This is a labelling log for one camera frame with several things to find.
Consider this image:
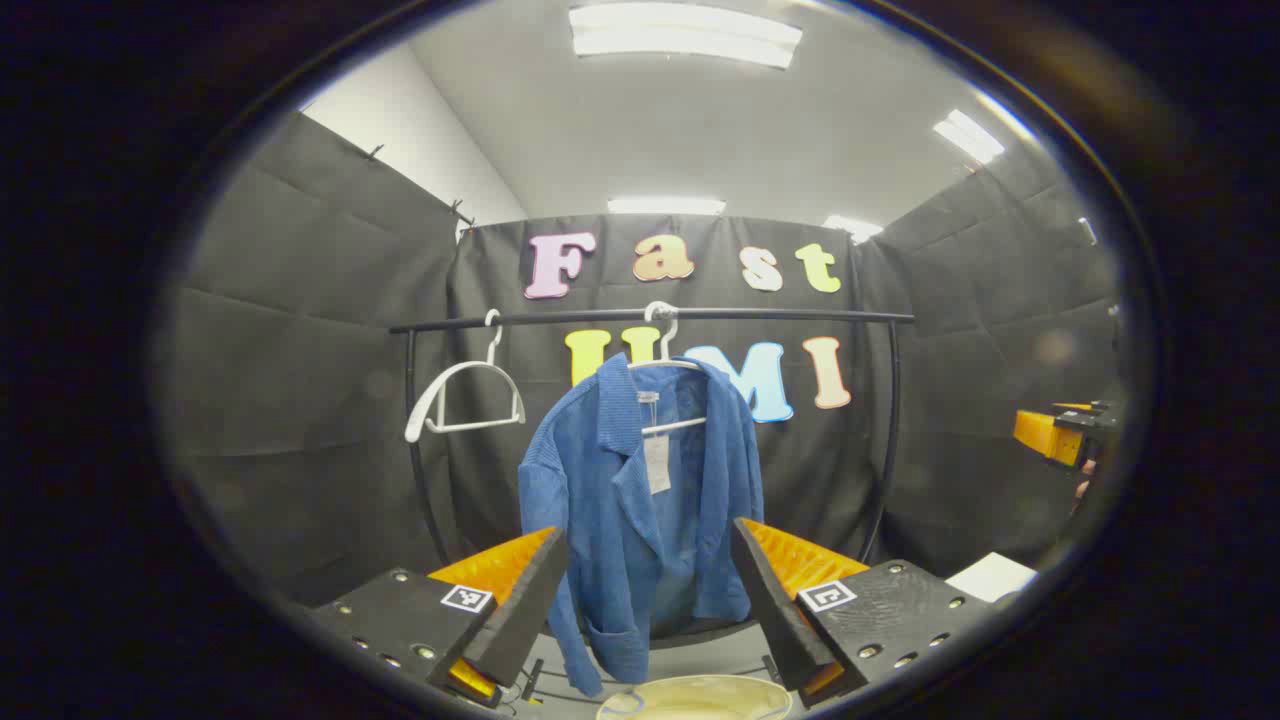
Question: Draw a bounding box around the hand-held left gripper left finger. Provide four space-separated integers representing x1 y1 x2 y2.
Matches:
310 527 569 709

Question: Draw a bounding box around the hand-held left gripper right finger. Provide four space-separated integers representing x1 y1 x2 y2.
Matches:
730 517 991 709

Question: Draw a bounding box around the cream laundry hamper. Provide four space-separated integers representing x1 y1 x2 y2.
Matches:
595 674 793 720

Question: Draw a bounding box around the blue corduroy jacket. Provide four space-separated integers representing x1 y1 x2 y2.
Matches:
517 352 766 699

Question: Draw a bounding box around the white plastic clothes hanger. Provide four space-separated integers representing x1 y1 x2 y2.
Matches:
627 300 709 437
404 308 527 444

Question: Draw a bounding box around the black metal clothes rack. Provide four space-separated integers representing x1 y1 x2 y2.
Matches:
388 307 916 651

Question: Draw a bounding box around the white sheet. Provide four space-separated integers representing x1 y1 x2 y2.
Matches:
945 552 1039 604

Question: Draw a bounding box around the small ceiling lamp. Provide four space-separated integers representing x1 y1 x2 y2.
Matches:
823 214 885 245

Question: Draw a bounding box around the black backdrop cloth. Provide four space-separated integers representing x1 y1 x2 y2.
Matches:
160 110 1126 611

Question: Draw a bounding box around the large ceiling lamp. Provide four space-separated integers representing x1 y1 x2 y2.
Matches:
568 2 804 71

